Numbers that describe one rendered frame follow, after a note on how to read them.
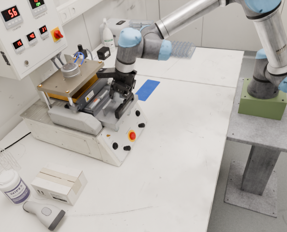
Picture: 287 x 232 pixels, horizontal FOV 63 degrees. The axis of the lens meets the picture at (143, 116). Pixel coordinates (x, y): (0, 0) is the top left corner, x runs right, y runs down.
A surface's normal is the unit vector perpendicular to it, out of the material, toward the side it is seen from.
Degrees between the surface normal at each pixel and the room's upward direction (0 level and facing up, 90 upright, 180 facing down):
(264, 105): 90
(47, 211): 22
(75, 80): 0
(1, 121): 90
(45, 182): 2
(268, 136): 0
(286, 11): 90
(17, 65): 90
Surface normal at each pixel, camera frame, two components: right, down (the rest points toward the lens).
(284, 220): -0.10, -0.75
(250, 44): -0.38, 0.64
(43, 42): 0.90, 0.21
